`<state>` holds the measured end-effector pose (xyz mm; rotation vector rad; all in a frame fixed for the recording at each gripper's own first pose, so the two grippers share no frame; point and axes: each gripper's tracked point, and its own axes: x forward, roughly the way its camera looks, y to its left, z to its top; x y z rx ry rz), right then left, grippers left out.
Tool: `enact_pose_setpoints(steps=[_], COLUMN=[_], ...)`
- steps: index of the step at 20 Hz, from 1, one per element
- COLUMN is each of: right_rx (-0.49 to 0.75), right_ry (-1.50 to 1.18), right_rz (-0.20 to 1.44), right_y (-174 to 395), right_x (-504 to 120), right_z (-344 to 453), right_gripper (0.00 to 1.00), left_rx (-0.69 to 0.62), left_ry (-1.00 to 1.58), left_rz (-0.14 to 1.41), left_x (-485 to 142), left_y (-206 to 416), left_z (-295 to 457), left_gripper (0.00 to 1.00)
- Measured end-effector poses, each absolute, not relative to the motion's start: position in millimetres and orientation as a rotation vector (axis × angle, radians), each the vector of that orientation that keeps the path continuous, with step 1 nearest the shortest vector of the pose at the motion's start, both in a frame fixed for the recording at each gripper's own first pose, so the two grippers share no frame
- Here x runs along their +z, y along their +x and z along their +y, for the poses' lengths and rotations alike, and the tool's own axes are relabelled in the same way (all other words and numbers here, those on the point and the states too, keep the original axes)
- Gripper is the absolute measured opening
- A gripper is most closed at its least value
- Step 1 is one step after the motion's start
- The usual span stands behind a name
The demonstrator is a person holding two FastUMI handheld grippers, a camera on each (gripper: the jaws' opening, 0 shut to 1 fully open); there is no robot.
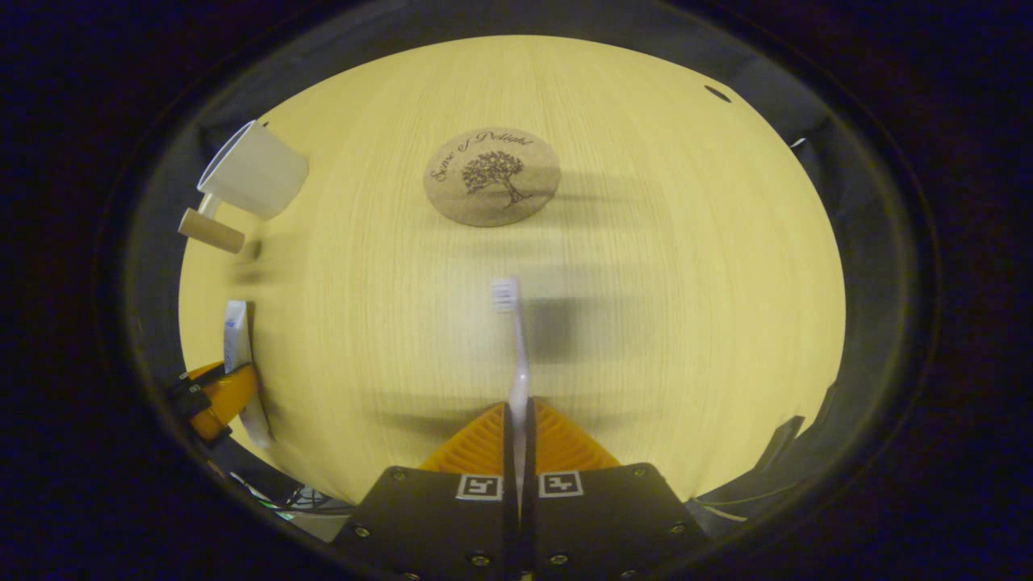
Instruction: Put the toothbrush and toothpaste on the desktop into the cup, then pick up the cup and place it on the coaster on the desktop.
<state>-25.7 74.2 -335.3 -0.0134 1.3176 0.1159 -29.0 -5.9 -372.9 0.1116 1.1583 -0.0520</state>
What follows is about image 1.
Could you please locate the white toothbrush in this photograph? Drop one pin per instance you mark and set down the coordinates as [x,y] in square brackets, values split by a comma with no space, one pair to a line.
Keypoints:
[521,363]

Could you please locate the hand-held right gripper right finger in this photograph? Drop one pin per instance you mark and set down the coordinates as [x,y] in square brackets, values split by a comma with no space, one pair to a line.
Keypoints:
[605,516]

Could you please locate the white toothpaste tube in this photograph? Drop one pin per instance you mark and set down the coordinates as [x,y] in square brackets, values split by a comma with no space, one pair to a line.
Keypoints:
[236,339]

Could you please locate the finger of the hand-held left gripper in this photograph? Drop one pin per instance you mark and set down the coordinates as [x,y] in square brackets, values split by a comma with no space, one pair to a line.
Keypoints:
[226,395]

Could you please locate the light wooden desktop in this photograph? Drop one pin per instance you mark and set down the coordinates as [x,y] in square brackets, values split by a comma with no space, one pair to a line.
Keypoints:
[646,282]

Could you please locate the round cork coaster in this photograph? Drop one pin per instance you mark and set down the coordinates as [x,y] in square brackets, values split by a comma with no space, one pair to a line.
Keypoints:
[492,177]

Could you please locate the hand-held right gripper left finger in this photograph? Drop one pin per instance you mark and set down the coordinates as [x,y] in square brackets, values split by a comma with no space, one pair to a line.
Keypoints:
[436,516]

